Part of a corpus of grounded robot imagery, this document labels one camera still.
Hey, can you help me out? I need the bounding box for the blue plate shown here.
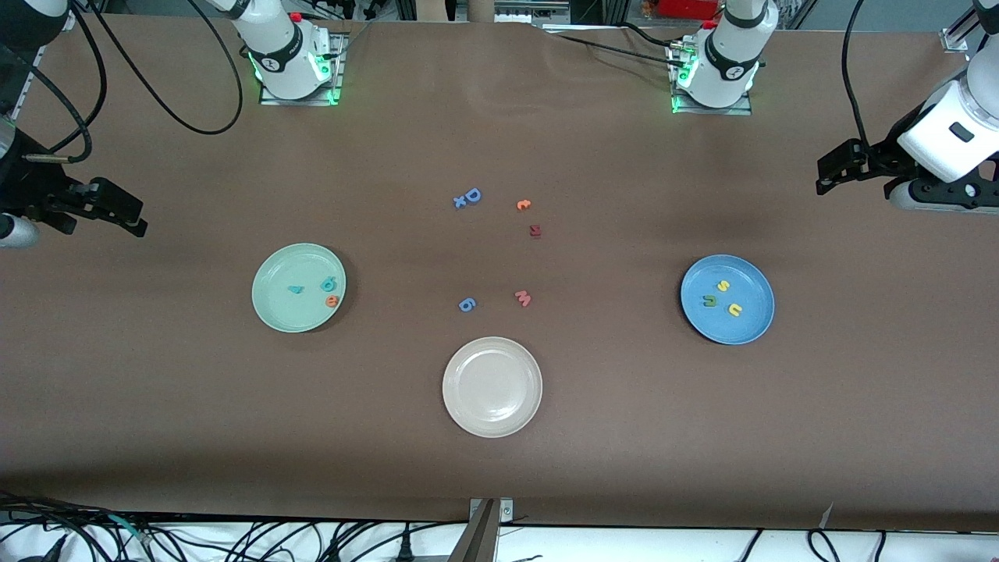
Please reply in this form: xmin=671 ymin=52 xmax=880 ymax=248
xmin=680 ymin=254 xmax=776 ymax=346

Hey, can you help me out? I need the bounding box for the light green plate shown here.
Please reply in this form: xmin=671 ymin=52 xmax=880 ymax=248
xmin=251 ymin=243 xmax=347 ymax=334

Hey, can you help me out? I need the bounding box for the red background box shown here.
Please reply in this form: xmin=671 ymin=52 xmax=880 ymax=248
xmin=656 ymin=0 xmax=720 ymax=20

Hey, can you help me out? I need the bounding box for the grey equipment rack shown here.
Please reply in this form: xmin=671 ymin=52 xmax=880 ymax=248
xmin=496 ymin=0 xmax=572 ymax=24

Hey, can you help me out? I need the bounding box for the brown table cover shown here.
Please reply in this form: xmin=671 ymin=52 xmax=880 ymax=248
xmin=0 ymin=14 xmax=999 ymax=533

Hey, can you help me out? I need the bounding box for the beige plate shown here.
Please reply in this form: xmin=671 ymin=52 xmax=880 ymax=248
xmin=442 ymin=336 xmax=544 ymax=439

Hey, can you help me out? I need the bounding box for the grey support beam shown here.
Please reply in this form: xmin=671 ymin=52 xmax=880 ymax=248
xmin=449 ymin=500 xmax=500 ymax=562

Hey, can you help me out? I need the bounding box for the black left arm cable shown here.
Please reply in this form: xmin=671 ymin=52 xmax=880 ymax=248
xmin=841 ymin=0 xmax=871 ymax=149

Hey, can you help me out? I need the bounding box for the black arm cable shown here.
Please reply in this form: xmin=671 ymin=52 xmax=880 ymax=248
xmin=23 ymin=0 xmax=244 ymax=162
xmin=841 ymin=0 xmax=871 ymax=149

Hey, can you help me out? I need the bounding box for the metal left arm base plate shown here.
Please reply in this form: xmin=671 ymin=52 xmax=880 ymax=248
xmin=671 ymin=43 xmax=754 ymax=116

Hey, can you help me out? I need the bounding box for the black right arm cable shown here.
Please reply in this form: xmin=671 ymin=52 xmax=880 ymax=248
xmin=23 ymin=0 xmax=244 ymax=162

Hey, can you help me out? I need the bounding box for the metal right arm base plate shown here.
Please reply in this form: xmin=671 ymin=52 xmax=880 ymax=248
xmin=259 ymin=31 xmax=344 ymax=106

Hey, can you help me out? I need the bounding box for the black cable on table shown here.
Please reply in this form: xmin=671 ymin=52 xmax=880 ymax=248
xmin=539 ymin=22 xmax=688 ymax=71

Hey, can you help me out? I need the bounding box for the teal floor cable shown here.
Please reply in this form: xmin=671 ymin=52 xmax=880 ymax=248
xmin=108 ymin=514 xmax=151 ymax=545

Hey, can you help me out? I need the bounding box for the silver table edge bracket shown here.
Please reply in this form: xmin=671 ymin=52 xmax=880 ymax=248
xmin=470 ymin=498 xmax=514 ymax=524

